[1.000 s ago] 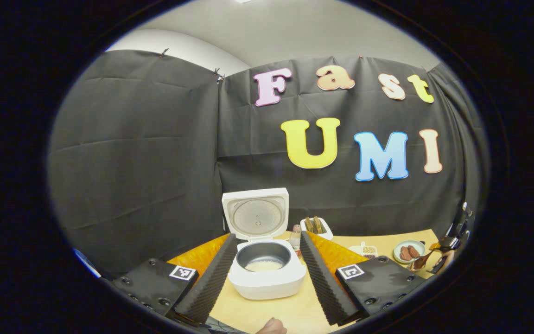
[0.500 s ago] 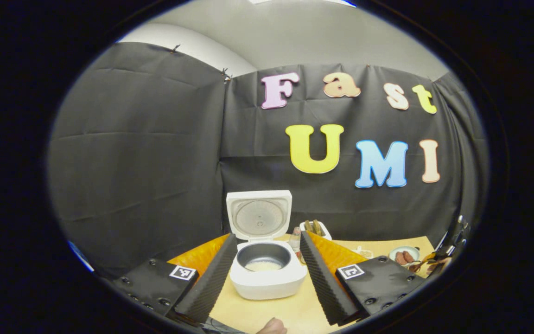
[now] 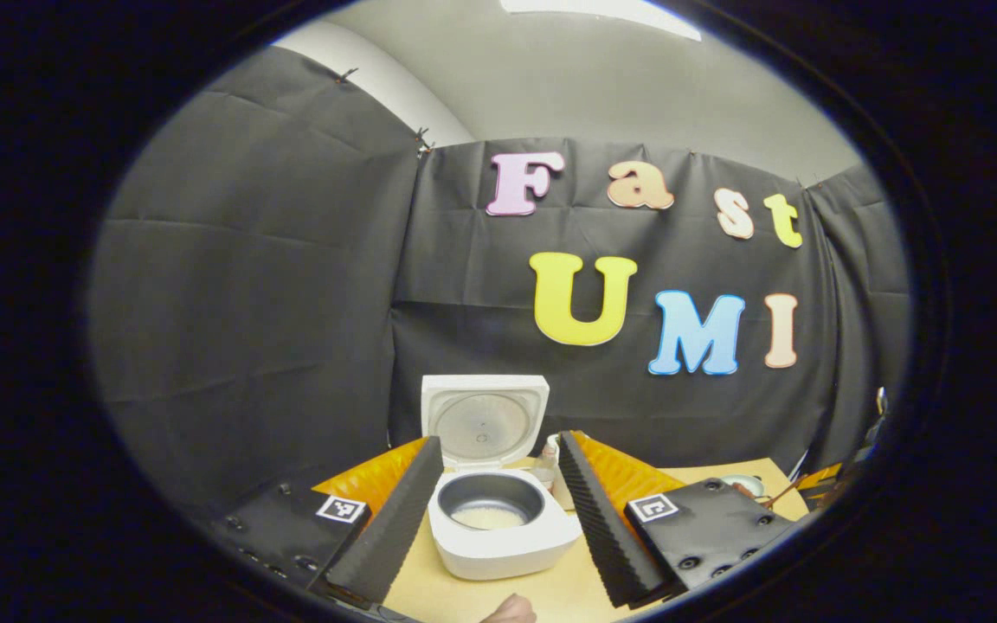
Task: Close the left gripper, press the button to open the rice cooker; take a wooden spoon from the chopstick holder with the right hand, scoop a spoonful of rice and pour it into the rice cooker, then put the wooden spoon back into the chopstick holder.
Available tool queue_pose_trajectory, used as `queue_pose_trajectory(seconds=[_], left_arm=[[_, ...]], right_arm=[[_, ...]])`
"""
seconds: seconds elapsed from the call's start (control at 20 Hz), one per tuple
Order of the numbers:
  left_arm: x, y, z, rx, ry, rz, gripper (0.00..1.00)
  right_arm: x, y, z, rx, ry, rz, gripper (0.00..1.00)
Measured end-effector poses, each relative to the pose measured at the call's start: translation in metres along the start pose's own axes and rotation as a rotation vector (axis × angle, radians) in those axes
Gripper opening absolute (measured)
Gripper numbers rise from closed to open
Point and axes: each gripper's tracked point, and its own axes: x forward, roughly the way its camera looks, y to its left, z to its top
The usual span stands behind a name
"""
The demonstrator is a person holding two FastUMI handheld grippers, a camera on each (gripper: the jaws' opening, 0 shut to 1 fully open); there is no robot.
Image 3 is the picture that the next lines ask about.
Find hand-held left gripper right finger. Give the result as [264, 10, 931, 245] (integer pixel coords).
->
[557, 430, 798, 609]

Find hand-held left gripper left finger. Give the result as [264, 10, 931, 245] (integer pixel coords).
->
[213, 435, 445, 607]

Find white rice cooker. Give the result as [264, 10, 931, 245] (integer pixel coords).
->
[421, 374, 584, 581]

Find clear water bottle red label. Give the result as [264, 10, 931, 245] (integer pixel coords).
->
[537, 435, 562, 491]

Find large ceiling light panel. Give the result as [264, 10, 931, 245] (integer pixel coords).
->
[500, 0, 701, 42]

